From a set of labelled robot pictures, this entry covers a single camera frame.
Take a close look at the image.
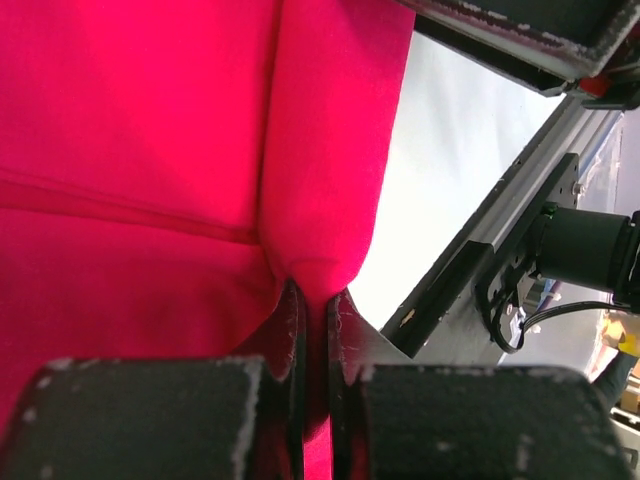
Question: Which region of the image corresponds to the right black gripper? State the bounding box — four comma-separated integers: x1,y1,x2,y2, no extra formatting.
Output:
405,0,639,108

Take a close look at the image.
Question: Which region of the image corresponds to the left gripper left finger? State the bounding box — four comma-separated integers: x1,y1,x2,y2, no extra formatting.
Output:
1,283,306,479

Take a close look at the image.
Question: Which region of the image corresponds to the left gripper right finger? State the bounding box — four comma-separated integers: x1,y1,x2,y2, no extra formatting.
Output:
327,292,628,479

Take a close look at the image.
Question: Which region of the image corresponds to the red t-shirt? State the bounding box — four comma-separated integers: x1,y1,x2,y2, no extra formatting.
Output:
1,1,415,479

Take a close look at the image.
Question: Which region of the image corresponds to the black arm base motor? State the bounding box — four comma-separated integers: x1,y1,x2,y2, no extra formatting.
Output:
528,204,639,313

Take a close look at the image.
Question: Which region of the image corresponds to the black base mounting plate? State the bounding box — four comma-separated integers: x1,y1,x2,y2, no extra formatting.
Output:
381,153,579,365

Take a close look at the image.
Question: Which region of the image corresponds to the aluminium frame rail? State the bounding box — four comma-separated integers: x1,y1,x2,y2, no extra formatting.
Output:
423,98,621,281

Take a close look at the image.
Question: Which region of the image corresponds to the black thin motor cable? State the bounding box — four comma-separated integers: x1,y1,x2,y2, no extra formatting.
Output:
491,289,616,355

